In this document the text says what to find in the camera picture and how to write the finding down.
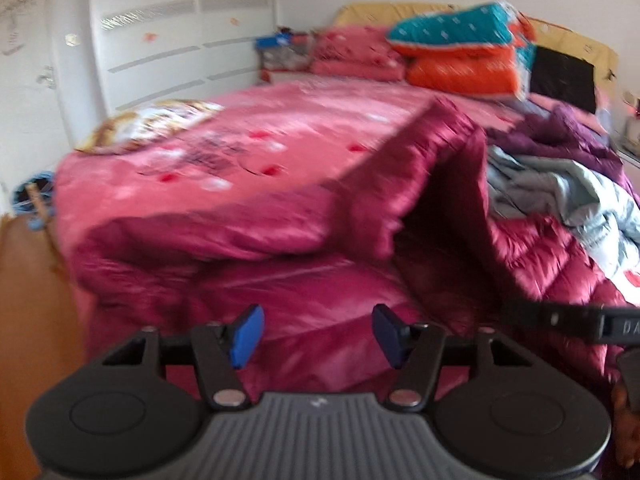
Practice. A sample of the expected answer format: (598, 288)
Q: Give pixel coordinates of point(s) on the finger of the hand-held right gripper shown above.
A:
(550, 317)

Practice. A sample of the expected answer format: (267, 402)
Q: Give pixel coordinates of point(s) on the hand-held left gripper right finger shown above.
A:
(387, 335)

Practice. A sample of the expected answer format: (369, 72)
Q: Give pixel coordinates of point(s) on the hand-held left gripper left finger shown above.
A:
(247, 335)

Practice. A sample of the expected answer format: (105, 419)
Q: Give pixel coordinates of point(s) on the maroon down jacket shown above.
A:
(300, 230)

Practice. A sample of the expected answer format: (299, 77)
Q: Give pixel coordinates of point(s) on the light grey jacket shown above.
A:
(565, 185)

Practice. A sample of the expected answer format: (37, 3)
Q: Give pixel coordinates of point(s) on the white bedside object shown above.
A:
(631, 127)

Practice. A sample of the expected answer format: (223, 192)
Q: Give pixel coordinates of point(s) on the pink printed blanket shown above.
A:
(250, 125)

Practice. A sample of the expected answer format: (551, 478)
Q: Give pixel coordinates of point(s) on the floral cushion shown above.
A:
(150, 122)

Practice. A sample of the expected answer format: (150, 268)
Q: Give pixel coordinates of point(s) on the black cloth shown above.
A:
(562, 77)

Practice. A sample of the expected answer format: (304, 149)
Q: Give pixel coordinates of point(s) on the wooden rack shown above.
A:
(39, 210)

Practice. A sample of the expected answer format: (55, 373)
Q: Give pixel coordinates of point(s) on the blue basket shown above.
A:
(30, 195)

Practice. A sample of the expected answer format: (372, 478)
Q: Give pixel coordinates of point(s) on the teal and orange folded quilt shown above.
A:
(460, 55)

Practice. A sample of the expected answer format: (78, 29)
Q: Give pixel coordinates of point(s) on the stack of storage boxes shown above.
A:
(282, 55)

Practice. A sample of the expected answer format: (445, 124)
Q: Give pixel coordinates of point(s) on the pink printed pillow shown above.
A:
(355, 52)

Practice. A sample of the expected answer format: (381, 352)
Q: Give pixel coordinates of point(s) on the white door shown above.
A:
(30, 125)

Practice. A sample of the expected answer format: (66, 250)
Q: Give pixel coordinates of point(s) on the white wardrobe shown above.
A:
(175, 30)

